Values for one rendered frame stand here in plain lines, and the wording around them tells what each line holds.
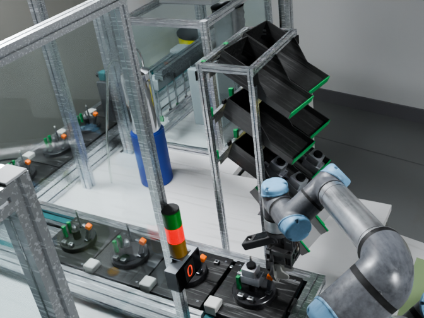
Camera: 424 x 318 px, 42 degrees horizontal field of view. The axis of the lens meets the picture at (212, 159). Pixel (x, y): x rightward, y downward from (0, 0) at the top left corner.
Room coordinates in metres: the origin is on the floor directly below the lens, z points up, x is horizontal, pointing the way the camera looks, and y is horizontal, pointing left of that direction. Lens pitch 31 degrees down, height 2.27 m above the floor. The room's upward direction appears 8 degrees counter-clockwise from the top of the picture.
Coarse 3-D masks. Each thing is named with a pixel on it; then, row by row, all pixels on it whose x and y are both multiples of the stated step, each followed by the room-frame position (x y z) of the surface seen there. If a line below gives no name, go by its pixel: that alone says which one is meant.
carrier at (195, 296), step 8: (208, 256) 1.50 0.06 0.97; (216, 256) 1.50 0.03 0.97; (208, 264) 1.46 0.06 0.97; (224, 264) 1.45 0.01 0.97; (232, 264) 1.46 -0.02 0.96; (200, 272) 1.40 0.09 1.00; (208, 272) 1.42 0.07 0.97; (216, 272) 1.42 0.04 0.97; (224, 272) 1.41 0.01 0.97; (192, 280) 1.37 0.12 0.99; (200, 280) 1.38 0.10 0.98; (208, 280) 1.38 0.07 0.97; (216, 280) 1.38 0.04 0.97; (192, 288) 1.36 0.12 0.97; (200, 288) 1.35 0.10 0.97; (208, 288) 1.35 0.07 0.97; (192, 296) 1.32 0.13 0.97; (200, 296) 1.32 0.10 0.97; (208, 296) 1.32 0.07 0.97; (192, 304) 1.29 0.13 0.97; (200, 304) 1.28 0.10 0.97
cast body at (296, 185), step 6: (294, 174) 1.49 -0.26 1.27; (300, 174) 1.48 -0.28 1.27; (288, 180) 1.49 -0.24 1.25; (294, 180) 1.47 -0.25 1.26; (300, 180) 1.46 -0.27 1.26; (306, 180) 1.47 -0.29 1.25; (288, 186) 1.49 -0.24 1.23; (294, 186) 1.47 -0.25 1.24; (300, 186) 1.46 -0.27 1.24; (294, 192) 1.47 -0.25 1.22
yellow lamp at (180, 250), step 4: (184, 240) 1.19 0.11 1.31; (168, 244) 1.19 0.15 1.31; (180, 244) 1.18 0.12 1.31; (184, 244) 1.19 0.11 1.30; (168, 248) 1.19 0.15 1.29; (172, 248) 1.18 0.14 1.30; (176, 248) 1.18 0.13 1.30; (180, 248) 1.18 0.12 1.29; (184, 248) 1.19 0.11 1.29; (172, 252) 1.18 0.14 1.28; (176, 252) 1.18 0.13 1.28; (180, 252) 1.18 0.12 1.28; (184, 252) 1.18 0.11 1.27; (172, 256) 1.18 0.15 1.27; (176, 256) 1.18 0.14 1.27; (180, 256) 1.18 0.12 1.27
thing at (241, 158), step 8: (240, 136) 1.61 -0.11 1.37; (248, 136) 1.66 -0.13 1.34; (232, 144) 1.58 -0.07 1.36; (240, 144) 1.64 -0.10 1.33; (248, 144) 1.67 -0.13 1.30; (232, 152) 1.58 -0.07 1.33; (240, 152) 1.56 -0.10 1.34; (248, 152) 1.63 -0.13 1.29; (264, 152) 1.65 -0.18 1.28; (272, 152) 1.63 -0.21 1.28; (232, 160) 1.59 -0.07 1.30; (240, 160) 1.56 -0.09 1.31; (248, 160) 1.54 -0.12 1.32; (264, 160) 1.61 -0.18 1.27; (248, 168) 1.54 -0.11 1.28; (264, 168) 1.50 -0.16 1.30; (288, 168) 1.59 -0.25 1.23; (296, 168) 1.57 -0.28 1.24; (256, 176) 1.52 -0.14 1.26; (288, 176) 1.55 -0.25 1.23
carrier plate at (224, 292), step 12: (240, 264) 1.44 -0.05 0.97; (228, 276) 1.39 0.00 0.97; (228, 288) 1.33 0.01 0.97; (276, 288) 1.30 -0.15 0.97; (288, 288) 1.29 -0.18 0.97; (228, 300) 1.28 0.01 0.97; (276, 300) 1.25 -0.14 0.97; (288, 300) 1.24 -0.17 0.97; (216, 312) 1.24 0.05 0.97; (228, 312) 1.23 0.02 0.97; (240, 312) 1.22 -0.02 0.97; (252, 312) 1.22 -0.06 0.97; (264, 312) 1.21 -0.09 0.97; (276, 312) 1.20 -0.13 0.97
